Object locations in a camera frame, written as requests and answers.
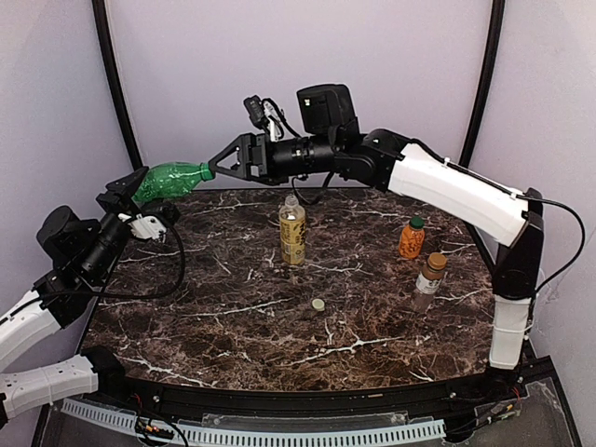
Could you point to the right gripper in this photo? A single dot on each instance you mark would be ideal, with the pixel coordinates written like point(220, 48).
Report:
point(254, 156)

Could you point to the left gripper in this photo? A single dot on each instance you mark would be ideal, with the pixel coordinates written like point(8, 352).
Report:
point(114, 196)

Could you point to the green plastic bottle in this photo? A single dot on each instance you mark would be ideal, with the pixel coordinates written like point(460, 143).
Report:
point(168, 180)

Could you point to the yellow tea bottle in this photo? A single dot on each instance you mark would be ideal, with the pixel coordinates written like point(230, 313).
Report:
point(292, 224)

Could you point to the pale green bottle cap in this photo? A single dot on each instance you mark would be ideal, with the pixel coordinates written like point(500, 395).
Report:
point(318, 305)

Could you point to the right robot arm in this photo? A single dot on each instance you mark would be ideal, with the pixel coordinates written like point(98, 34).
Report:
point(387, 161)

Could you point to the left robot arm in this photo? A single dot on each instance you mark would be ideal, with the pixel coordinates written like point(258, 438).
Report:
point(83, 255)

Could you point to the orange juice bottle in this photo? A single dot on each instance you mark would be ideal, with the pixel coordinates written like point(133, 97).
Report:
point(412, 238)

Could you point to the brown coffee bottle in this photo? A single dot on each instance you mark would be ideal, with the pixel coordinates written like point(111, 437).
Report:
point(428, 281)

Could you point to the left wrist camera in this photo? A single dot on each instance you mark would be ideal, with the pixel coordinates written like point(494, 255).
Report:
point(144, 227)

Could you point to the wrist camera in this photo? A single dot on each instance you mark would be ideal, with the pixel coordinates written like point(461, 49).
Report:
point(144, 227)
point(263, 116)

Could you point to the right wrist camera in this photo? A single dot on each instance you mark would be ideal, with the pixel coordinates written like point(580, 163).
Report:
point(263, 116)

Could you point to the left black frame post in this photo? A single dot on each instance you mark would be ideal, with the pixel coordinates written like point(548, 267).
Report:
point(107, 50)

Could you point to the black frame post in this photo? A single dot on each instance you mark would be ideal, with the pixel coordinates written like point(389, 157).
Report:
point(107, 50)
point(485, 81)

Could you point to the black front rail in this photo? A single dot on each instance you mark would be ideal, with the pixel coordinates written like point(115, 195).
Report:
point(444, 398)

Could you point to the right black frame post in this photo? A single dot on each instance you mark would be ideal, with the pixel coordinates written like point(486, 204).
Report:
point(485, 81)

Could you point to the white slotted cable duct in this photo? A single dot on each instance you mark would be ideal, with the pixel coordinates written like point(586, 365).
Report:
point(385, 429)

